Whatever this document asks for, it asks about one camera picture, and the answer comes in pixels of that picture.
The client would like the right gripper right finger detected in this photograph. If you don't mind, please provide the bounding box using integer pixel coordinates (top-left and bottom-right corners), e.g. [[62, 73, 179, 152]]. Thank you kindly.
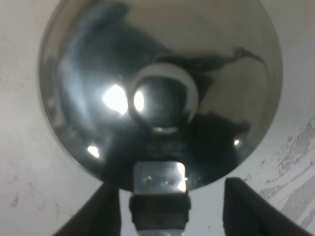
[[222, 177, 310, 236]]

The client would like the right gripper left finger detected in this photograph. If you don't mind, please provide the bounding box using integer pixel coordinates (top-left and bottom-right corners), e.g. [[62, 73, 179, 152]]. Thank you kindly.
[[54, 183, 122, 236]]

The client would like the stainless steel teapot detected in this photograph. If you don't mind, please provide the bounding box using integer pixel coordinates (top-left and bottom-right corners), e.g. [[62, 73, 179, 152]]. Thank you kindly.
[[38, 0, 283, 236]]

